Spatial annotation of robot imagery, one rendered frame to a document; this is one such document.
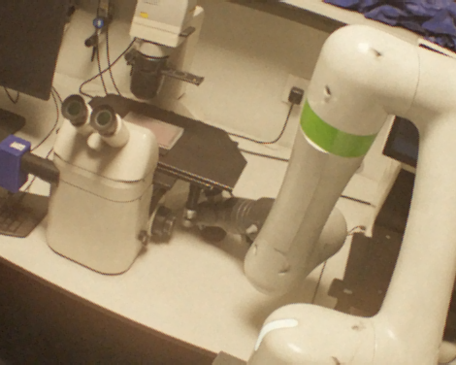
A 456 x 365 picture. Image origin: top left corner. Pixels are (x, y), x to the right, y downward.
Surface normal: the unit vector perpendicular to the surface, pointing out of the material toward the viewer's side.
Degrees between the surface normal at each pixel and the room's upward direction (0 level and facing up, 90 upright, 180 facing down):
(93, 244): 90
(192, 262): 0
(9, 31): 86
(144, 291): 0
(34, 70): 86
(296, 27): 90
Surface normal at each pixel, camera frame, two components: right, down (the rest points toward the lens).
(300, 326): 0.07, -0.80
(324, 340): 0.26, -0.69
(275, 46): -0.25, 0.47
